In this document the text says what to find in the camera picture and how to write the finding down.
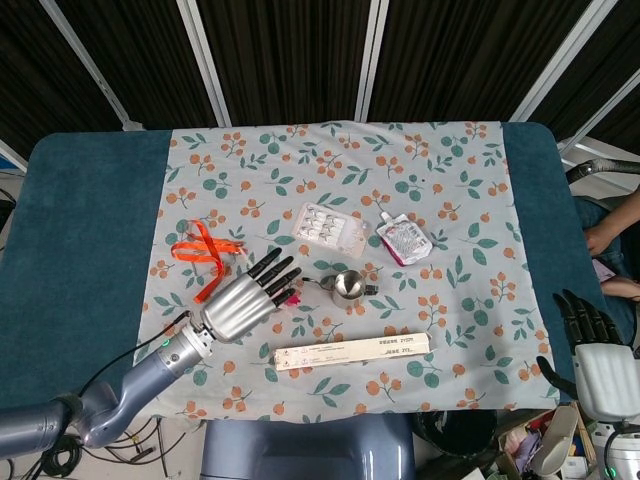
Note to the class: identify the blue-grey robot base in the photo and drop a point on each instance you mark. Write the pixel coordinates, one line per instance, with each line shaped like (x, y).
(305, 450)

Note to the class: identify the person's bare forearm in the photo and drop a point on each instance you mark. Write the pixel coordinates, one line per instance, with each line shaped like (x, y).
(612, 220)

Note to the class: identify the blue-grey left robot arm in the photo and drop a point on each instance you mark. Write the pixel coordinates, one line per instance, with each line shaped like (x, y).
(150, 367)

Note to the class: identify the black round bin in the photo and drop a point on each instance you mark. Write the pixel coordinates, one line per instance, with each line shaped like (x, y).
(455, 437)

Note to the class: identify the teal fleece table cover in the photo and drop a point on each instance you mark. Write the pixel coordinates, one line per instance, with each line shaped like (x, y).
(75, 240)

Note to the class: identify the floral printed tablecloth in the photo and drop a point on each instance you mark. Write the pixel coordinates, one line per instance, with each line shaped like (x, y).
(400, 320)

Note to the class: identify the long beige cardboard box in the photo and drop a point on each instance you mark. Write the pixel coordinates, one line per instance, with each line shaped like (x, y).
(352, 351)

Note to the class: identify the white spout drink pouch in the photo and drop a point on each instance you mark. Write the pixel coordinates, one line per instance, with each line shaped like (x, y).
(404, 240)

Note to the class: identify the aluminium frame post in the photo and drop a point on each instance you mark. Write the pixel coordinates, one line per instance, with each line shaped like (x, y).
(205, 60)
(560, 57)
(92, 62)
(372, 60)

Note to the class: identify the small stainless steel cup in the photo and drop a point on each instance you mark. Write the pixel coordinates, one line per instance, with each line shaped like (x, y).
(347, 286)

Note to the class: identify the cardboard box with clutter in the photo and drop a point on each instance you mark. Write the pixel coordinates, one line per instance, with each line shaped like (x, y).
(540, 445)

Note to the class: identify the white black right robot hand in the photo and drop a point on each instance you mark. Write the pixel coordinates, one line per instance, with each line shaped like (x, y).
(602, 370)

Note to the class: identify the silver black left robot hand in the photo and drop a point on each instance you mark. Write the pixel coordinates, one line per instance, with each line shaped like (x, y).
(235, 307)

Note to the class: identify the silver pill blister pack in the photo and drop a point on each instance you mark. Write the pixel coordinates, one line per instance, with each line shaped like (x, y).
(327, 229)

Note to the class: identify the black chair armrest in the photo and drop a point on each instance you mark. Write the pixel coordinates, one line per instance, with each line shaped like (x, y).
(600, 169)

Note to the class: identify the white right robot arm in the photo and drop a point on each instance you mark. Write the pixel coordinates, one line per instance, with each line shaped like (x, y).
(622, 450)

